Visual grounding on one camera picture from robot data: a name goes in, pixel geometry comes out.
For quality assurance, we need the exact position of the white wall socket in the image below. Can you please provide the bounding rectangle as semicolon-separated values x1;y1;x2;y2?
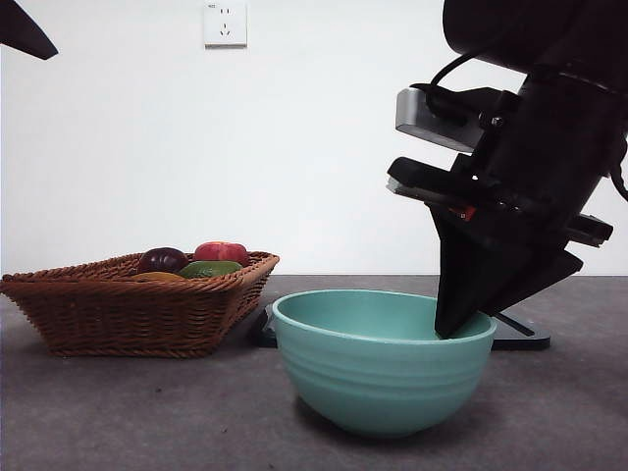
204;3;248;49

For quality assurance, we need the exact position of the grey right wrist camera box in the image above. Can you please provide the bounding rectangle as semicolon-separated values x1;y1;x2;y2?
394;87;485;152

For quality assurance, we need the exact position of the teal ribbed bowl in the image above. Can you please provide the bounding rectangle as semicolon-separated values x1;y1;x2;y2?
271;288;497;439

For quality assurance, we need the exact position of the brown wicker basket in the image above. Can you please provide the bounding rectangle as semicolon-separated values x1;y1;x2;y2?
0;251;281;358

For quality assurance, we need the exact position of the green fruit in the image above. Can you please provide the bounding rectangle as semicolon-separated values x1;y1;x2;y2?
177;260;245;281

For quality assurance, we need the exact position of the black camera cable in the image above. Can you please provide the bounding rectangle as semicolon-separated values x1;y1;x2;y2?
429;51;475;118

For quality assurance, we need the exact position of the black rectangular tray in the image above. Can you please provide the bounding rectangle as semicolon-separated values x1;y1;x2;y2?
252;302;551;351

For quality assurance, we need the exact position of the orange yellow fruit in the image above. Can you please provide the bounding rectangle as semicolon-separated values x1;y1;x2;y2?
130;272;185;283

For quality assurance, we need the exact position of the dark purple fruit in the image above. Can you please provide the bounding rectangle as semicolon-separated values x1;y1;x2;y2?
136;247;190;275

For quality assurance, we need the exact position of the red apple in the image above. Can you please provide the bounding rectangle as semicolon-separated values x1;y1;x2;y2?
193;240;250;267

